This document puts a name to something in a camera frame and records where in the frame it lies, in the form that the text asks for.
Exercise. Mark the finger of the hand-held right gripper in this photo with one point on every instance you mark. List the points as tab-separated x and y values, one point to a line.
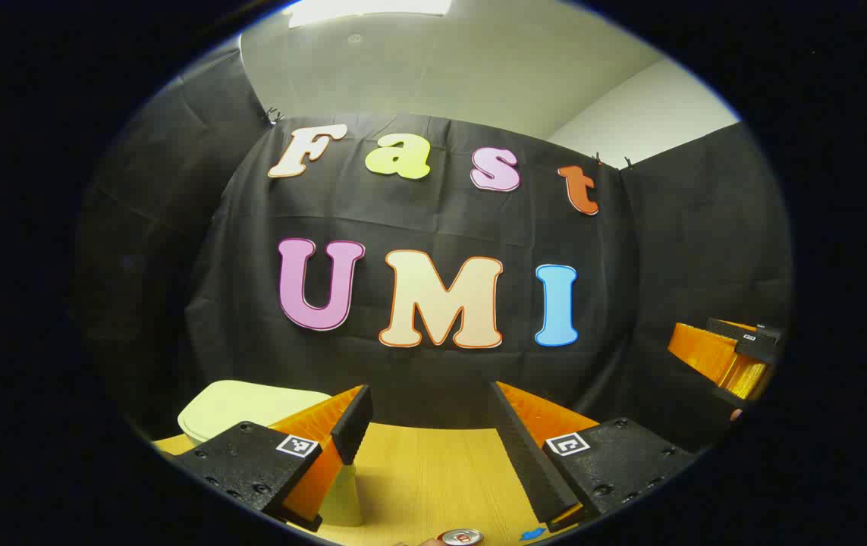
729	327
706	356

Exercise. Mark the black backdrop cloth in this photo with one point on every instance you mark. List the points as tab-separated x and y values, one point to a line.
433	220

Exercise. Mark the blue paper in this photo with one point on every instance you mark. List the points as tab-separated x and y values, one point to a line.
532	535

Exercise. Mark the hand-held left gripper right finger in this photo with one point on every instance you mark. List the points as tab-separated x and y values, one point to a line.
524	455

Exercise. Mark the wooden desktop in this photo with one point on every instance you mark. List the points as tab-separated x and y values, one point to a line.
433	478

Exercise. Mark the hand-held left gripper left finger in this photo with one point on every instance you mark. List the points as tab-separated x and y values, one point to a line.
353	425

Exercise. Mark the green desktop garbage bin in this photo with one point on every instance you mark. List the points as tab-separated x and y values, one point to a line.
236	402

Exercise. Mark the red pop can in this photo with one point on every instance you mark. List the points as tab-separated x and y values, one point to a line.
461	538

